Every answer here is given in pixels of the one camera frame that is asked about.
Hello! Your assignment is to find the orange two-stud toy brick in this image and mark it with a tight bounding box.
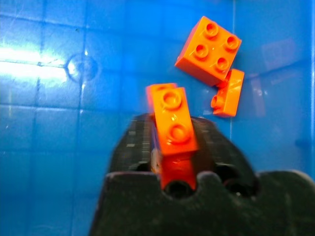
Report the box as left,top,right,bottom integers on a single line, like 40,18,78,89
145,83,199,191

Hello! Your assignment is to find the orange thin toy brick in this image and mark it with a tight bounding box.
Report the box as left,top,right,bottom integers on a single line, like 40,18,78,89
211,68,245,118

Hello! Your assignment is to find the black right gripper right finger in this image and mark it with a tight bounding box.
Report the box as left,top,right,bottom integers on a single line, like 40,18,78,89
189,117,259,197

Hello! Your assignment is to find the orange four-stud toy brick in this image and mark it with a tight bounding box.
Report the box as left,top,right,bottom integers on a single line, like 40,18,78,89
174,16,242,87

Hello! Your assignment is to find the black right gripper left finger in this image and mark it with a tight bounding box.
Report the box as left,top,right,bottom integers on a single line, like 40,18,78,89
108,114,158,173

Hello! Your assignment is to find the blue plastic bin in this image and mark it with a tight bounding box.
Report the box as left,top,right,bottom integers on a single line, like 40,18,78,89
0,0,315,236

